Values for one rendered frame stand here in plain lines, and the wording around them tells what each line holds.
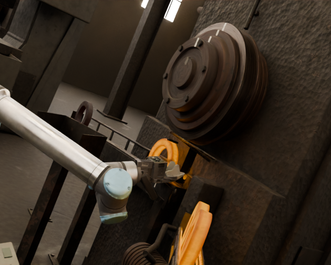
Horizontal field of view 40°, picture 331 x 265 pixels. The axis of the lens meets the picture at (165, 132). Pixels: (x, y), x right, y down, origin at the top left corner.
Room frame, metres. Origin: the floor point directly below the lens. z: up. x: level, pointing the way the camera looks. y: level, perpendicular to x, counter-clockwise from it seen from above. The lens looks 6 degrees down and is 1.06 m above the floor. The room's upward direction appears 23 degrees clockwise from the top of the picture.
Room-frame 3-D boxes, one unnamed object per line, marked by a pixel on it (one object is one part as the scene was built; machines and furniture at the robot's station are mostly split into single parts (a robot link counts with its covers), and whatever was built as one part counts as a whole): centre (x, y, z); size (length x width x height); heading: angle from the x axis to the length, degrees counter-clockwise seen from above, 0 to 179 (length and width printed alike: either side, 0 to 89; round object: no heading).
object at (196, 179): (1.58, -0.21, 0.68); 0.11 x 0.08 x 0.24; 122
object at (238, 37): (1.78, -0.08, 1.11); 0.47 x 0.06 x 0.47; 32
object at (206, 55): (1.73, 0.01, 1.11); 0.28 x 0.06 x 0.28; 32
